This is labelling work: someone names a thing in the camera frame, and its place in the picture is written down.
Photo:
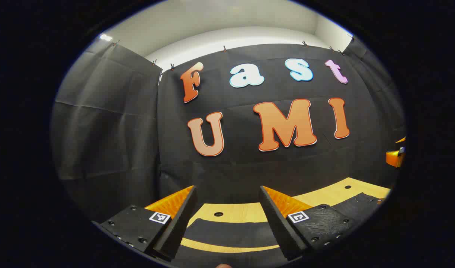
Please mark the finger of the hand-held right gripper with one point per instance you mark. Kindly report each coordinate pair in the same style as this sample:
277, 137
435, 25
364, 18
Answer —
401, 140
393, 158

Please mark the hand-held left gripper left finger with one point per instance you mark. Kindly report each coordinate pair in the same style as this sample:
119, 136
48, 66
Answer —
179, 223

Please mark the row of small backdrop clips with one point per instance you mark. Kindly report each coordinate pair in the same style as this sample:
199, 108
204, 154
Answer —
224, 48

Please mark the dark jeans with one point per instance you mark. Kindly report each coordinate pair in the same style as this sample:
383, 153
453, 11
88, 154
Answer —
231, 232

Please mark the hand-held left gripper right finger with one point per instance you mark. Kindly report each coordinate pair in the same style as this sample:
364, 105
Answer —
277, 223

